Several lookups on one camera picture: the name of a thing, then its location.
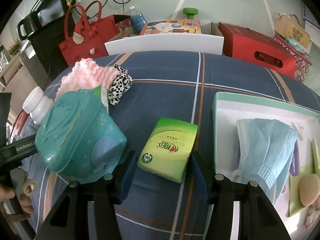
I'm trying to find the green microfiber cloth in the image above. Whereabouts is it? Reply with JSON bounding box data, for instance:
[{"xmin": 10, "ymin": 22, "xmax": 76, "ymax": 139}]
[{"xmin": 289, "ymin": 139, "xmax": 319, "ymax": 217}]

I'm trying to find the beige oval sponge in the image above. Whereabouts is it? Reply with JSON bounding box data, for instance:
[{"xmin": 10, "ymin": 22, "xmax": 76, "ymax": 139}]
[{"xmin": 299, "ymin": 173, "xmax": 319, "ymax": 207}]

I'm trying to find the purple snack packet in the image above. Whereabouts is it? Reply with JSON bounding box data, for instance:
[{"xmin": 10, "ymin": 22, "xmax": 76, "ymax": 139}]
[{"xmin": 233, "ymin": 141, "xmax": 300, "ymax": 177}]

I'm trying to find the blue face mask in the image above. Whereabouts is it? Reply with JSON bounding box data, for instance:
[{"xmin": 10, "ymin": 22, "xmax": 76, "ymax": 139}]
[{"xmin": 232, "ymin": 119, "xmax": 298, "ymax": 205}]

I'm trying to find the green tissue pack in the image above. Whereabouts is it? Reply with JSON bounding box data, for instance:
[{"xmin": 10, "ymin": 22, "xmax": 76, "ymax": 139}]
[{"xmin": 137, "ymin": 117, "xmax": 198, "ymax": 183}]

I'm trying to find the pink white fluffy cloth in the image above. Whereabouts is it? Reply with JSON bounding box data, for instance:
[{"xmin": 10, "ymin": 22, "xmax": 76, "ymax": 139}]
[{"xmin": 55, "ymin": 58, "xmax": 127, "ymax": 99}]

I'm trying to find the leopard print scrunchie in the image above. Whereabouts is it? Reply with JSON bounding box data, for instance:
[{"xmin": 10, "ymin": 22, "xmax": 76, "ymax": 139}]
[{"xmin": 107, "ymin": 64, "xmax": 133, "ymax": 106}]

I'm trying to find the red stool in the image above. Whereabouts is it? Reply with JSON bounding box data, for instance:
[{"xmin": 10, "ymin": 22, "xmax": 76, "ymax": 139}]
[{"xmin": 10, "ymin": 110, "xmax": 29, "ymax": 139}]

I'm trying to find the white medicine bottle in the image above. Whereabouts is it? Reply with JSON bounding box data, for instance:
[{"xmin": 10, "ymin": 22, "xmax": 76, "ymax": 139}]
[{"xmin": 22, "ymin": 86, "xmax": 54, "ymax": 126}]

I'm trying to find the teal toy treasure box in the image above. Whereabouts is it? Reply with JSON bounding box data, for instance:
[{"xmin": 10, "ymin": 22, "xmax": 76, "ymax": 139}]
[{"xmin": 35, "ymin": 89, "xmax": 127, "ymax": 184}]

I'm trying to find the teal white tray box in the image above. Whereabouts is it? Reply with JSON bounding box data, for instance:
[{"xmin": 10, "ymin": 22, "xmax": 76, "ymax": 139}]
[{"xmin": 212, "ymin": 92, "xmax": 319, "ymax": 239}]

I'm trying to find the blue plaid tablecloth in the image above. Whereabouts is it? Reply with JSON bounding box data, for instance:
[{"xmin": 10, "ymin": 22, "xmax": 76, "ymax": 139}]
[{"xmin": 96, "ymin": 51, "xmax": 319, "ymax": 239}]

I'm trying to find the black cabinet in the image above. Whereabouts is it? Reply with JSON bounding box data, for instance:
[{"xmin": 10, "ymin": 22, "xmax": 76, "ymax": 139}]
[{"xmin": 16, "ymin": 0, "xmax": 68, "ymax": 80}]

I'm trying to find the red felt handbag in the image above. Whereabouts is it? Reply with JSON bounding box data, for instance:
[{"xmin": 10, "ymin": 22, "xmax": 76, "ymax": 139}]
[{"xmin": 59, "ymin": 1, "xmax": 132, "ymax": 67}]

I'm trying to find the red patterned box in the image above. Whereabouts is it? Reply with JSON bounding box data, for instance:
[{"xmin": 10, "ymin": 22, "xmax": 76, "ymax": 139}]
[{"xmin": 274, "ymin": 34, "xmax": 312, "ymax": 83}]

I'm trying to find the red gift box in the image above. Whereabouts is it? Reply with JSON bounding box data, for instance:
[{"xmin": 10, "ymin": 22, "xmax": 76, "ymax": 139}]
[{"xmin": 219, "ymin": 23, "xmax": 296, "ymax": 78}]

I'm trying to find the white foam board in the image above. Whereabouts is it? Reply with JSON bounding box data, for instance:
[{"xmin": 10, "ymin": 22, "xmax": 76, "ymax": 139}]
[{"xmin": 105, "ymin": 33, "xmax": 224, "ymax": 55}]

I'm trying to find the blue water bottle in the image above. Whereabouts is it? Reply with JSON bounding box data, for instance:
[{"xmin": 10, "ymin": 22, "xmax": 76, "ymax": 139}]
[{"xmin": 129, "ymin": 6, "xmax": 147, "ymax": 34}]

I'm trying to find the beige paper gift bag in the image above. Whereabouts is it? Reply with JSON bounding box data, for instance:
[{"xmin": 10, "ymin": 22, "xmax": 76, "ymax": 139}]
[{"xmin": 274, "ymin": 12, "xmax": 310, "ymax": 48}]

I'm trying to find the orange toy box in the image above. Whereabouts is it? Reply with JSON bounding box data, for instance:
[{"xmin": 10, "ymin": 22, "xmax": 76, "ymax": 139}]
[{"xmin": 140, "ymin": 19, "xmax": 202, "ymax": 35}]

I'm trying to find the green dumbbell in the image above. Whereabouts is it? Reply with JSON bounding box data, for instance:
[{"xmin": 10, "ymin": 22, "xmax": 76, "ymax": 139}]
[{"xmin": 182, "ymin": 8, "xmax": 199, "ymax": 20}]

